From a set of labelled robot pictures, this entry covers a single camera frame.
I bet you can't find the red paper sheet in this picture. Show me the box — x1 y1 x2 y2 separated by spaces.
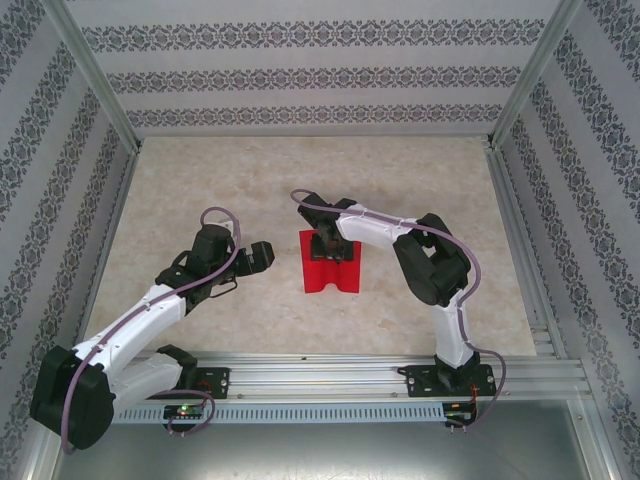
298 229 362 295

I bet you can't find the grey sheet metal panel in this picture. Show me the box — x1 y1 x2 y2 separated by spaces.
49 422 609 480

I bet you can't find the small dark circuit board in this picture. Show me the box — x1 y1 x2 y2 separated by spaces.
446 401 479 421

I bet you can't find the aluminium side rail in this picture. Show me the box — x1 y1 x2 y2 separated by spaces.
69 144 144 364
482 137 569 361

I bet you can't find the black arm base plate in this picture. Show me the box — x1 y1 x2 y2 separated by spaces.
406 363 497 399
192 367 232 400

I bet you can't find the aluminium mounting rail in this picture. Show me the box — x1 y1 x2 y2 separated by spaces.
112 350 587 401

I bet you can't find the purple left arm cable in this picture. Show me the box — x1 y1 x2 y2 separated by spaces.
62 205 241 456

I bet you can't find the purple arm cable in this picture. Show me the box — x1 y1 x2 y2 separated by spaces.
289 188 510 434
62 205 241 456

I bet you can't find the slotted grey cable duct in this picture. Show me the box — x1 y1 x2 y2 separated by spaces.
112 403 447 426

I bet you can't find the aluminium frame post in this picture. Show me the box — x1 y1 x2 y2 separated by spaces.
485 0 586 151
43 0 144 154

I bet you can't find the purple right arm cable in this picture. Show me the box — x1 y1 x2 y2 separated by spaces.
289 188 510 434

